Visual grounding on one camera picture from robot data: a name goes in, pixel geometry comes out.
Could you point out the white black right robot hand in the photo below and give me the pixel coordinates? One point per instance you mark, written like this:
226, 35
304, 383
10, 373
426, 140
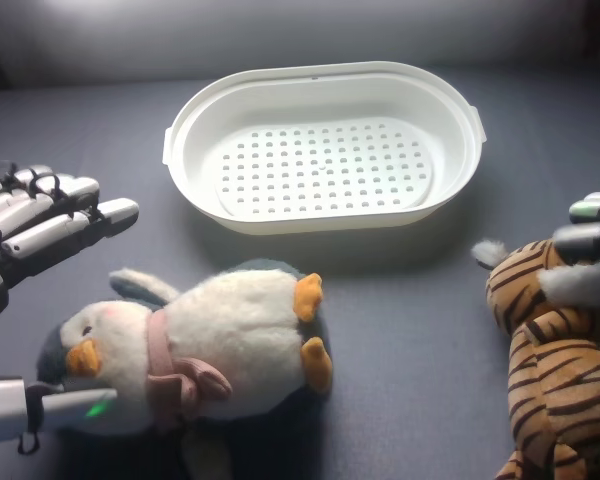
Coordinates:
587, 235

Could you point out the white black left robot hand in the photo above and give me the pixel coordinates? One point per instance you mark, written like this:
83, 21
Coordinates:
40, 227

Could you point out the orange striped tiger plush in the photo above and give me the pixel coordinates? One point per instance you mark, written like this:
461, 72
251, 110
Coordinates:
555, 380

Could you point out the white penguin plush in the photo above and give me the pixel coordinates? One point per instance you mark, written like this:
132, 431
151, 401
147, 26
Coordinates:
230, 320

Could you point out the white oval plastic tray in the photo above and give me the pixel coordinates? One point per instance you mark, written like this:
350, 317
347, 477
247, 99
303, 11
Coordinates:
325, 170

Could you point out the grey table cloth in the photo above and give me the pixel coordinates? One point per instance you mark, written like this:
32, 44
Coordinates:
410, 350

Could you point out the white backdrop panel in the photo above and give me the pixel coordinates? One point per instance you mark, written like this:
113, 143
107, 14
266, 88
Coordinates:
300, 30

